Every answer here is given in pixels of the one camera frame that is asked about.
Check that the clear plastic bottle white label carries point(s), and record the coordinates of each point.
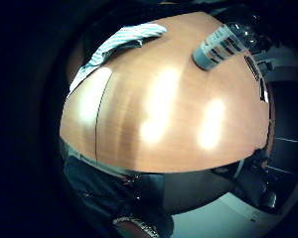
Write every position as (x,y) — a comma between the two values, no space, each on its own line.
(215,48)

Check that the person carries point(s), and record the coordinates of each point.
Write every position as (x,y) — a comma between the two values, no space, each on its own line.
(99,185)

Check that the striped white blue cloth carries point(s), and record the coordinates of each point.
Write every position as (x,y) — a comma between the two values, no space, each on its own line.
(122,39)

